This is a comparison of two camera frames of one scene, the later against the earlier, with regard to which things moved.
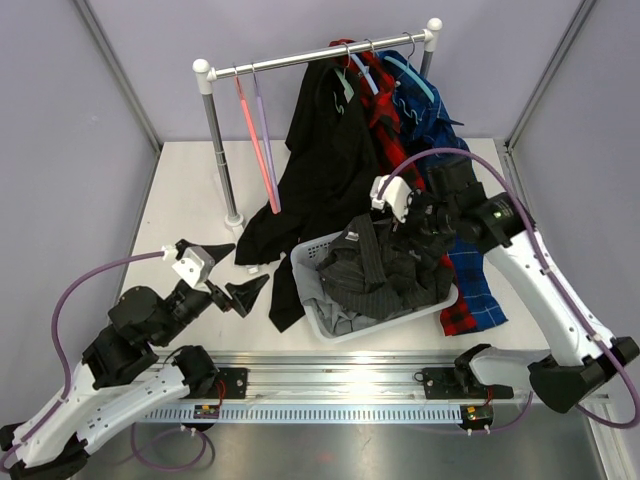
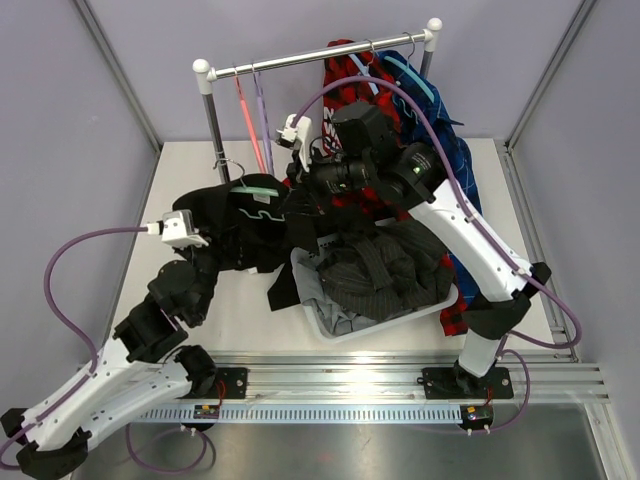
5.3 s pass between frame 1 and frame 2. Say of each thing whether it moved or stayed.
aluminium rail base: stayed
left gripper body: moved
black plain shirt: moved
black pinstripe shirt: stayed
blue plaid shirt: stayed
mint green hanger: moved
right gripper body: moved
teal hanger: stayed
